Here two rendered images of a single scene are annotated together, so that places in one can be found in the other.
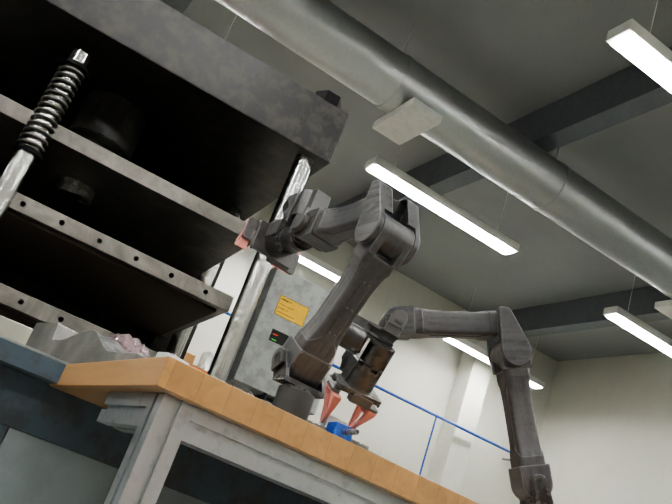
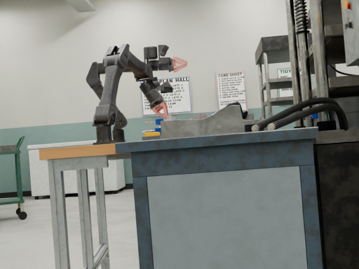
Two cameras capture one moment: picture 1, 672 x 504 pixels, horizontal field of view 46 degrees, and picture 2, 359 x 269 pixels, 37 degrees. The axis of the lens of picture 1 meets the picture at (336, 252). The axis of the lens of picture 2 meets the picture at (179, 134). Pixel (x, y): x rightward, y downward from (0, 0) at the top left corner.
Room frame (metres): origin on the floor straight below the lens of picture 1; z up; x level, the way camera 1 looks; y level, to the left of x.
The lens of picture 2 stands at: (2.88, -2.36, 0.78)
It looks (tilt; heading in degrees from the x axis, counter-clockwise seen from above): 1 degrees up; 118
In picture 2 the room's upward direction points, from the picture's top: 4 degrees counter-clockwise
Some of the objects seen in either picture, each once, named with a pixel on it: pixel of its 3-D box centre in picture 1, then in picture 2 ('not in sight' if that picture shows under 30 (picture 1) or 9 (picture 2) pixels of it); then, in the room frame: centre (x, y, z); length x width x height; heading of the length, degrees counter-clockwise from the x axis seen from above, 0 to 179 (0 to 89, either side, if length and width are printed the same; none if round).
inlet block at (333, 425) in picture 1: (341, 431); (158, 121); (1.62, -0.14, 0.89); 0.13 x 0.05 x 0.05; 21
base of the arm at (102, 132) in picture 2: not in sight; (103, 135); (1.59, -0.55, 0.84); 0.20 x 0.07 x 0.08; 118
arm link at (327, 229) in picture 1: (350, 234); (115, 73); (1.31, -0.01, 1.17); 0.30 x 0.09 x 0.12; 28
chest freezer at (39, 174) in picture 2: not in sight; (78, 168); (-3.07, 5.12, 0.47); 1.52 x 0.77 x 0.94; 23
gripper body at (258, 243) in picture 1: (281, 243); (164, 64); (1.54, 0.11, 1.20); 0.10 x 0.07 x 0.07; 118
